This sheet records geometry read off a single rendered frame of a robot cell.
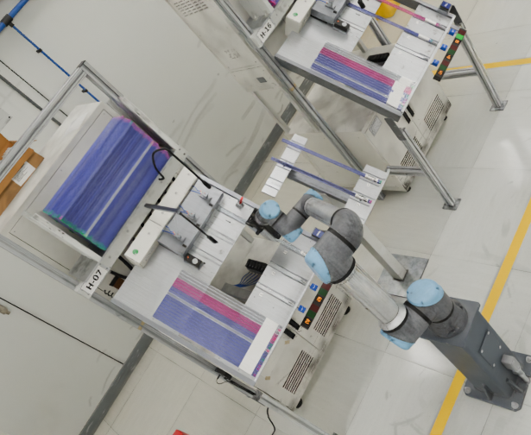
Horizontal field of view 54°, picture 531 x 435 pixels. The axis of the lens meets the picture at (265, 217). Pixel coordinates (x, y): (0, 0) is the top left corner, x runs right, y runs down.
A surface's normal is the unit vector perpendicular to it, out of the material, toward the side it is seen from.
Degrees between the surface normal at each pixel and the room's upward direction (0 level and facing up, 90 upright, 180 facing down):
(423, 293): 7
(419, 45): 45
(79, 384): 90
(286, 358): 90
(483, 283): 0
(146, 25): 90
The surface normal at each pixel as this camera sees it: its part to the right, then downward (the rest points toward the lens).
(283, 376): 0.63, 0.10
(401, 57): 0.01, -0.33
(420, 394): -0.60, -0.56
